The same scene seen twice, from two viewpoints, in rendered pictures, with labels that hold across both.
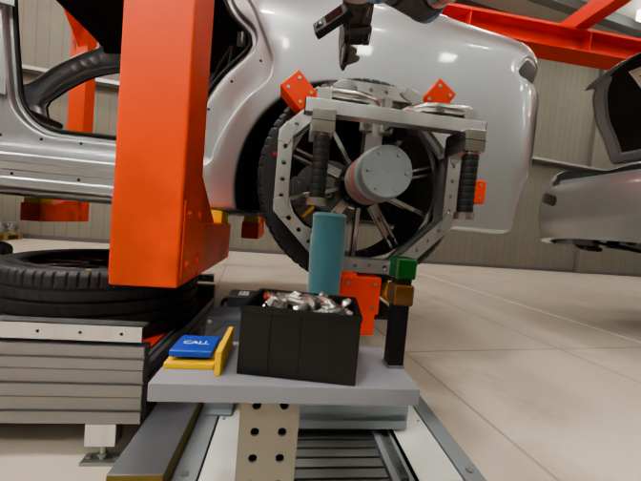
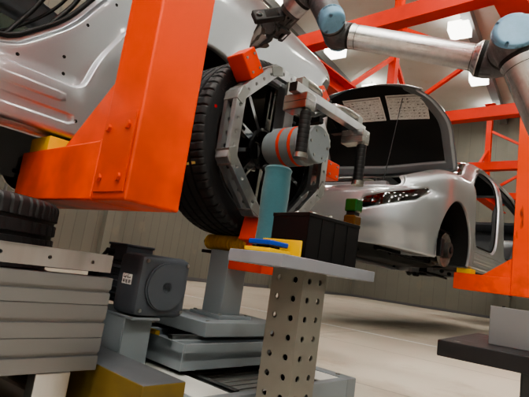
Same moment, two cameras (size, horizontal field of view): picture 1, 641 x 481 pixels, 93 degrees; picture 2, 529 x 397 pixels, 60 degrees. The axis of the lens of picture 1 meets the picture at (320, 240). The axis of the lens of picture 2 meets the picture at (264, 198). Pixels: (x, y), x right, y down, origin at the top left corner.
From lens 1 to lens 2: 1.02 m
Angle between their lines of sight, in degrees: 42
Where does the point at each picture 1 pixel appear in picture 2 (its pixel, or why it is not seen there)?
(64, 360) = (27, 291)
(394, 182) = (321, 153)
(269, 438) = (312, 306)
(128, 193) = (154, 113)
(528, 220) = not seen: hidden behind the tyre
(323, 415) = (238, 353)
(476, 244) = (181, 251)
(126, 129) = (160, 55)
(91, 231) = not seen: outside the picture
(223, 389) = (312, 262)
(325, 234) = (284, 182)
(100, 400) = (59, 342)
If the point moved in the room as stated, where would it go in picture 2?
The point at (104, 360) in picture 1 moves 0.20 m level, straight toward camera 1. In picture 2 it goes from (71, 291) to (150, 306)
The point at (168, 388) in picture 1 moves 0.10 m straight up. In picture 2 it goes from (290, 258) to (297, 214)
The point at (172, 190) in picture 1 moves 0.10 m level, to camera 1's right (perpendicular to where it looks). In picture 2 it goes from (186, 120) to (217, 132)
